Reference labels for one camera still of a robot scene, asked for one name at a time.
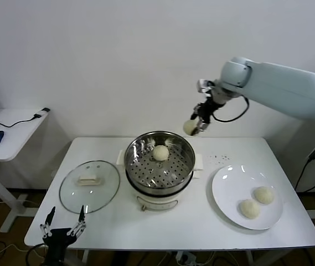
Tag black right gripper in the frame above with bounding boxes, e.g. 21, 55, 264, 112
191, 94, 226, 136

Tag white steamed baozi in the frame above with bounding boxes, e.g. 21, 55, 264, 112
152, 144, 170, 161
253, 186, 275, 206
239, 199, 261, 219
183, 119, 200, 136

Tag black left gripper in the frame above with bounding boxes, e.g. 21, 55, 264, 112
39, 205, 87, 266

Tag white power strip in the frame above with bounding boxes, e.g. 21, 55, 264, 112
175, 251, 198, 265

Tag white side desk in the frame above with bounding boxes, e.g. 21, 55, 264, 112
0, 108, 50, 233

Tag glass lid with cream handle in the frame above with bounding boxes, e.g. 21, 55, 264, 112
59, 160, 121, 214

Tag cream electric cooker base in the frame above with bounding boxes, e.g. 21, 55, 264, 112
116, 149, 204, 213

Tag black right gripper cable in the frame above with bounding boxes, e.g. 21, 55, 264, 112
211, 95, 250, 123

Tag black cable with adapter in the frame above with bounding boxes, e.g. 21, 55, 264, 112
0, 107, 51, 129

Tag dark crumbs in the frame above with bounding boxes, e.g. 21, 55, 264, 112
208, 154, 231, 164

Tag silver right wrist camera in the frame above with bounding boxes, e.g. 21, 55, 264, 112
197, 79, 216, 95

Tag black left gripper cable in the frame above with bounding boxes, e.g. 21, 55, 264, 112
24, 243, 47, 266

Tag stainless steel steamer basket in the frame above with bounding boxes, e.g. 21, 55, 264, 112
124, 130, 196, 192

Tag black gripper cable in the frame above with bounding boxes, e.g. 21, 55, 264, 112
24, 243, 47, 266
211, 95, 250, 123

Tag white round plate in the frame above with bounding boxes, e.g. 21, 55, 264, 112
211, 165, 283, 231

